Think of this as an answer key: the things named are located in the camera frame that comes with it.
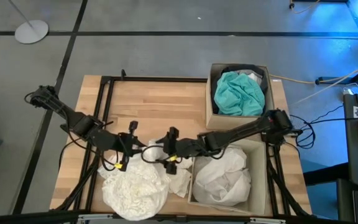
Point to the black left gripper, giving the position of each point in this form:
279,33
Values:
124,143

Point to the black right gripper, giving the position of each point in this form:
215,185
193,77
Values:
185,147

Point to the plain white garment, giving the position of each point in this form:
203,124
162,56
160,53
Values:
222,180

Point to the teal shirt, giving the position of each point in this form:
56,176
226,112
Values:
238,96

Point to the charcoal dark garment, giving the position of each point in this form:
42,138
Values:
225,69

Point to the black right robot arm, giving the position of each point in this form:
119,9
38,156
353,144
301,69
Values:
238,132

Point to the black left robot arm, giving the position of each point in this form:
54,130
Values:
82,124

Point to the small white patterned cloth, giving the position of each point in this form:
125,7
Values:
180,183

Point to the white lace garment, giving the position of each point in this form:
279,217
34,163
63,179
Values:
132,193

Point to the beige fabric storage box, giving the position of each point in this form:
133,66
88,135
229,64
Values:
228,123
259,174

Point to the black rig crossbar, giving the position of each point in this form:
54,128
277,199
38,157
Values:
26,216

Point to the grey round stand base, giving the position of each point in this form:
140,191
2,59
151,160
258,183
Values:
31,31

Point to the black aluminium table frame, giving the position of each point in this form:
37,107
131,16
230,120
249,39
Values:
160,79

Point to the black floor stand frame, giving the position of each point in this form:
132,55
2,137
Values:
337,79

